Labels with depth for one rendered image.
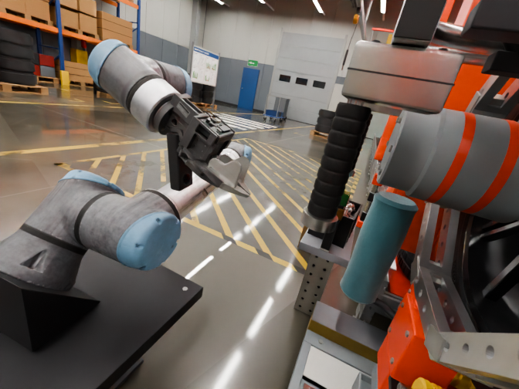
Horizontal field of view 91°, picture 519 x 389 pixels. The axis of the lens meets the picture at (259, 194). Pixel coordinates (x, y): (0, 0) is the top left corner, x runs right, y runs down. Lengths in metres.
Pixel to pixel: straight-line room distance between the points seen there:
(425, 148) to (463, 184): 0.07
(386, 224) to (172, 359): 0.83
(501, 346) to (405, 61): 0.29
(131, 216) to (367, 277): 0.55
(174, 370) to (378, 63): 1.00
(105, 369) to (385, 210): 0.67
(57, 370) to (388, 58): 0.76
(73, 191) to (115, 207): 0.12
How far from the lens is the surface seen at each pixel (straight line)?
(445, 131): 0.43
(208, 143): 0.44
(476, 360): 0.41
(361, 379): 1.02
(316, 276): 1.19
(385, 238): 0.60
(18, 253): 0.76
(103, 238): 0.67
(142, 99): 0.50
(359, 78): 0.28
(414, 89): 0.28
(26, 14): 10.16
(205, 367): 1.07
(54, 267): 0.75
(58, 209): 0.76
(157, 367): 1.07
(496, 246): 0.75
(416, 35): 0.27
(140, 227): 0.63
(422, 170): 0.43
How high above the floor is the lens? 0.89
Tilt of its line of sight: 21 degrees down
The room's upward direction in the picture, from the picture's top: 12 degrees clockwise
